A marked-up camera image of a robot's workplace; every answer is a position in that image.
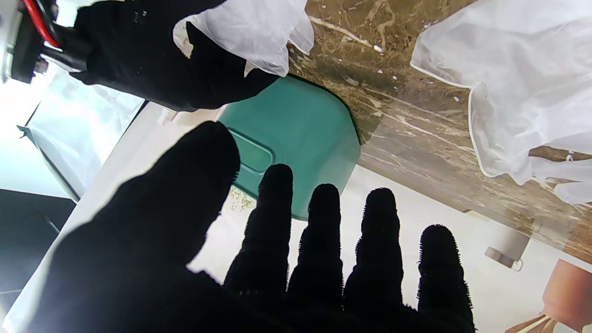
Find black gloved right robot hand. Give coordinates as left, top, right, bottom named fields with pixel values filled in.
left=69, top=0, right=279, bottom=112

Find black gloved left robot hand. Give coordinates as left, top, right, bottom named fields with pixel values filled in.
left=28, top=121, right=476, bottom=333

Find translucent white disposable glove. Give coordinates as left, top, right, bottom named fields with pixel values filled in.
left=173, top=0, right=315, bottom=77
left=527, top=155, right=592, bottom=205
left=411, top=0, right=592, bottom=179

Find green plastic basket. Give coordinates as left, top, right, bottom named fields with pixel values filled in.
left=217, top=75, right=361, bottom=220

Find red black right arm cables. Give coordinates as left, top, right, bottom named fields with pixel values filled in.
left=21, top=0, right=62, bottom=49

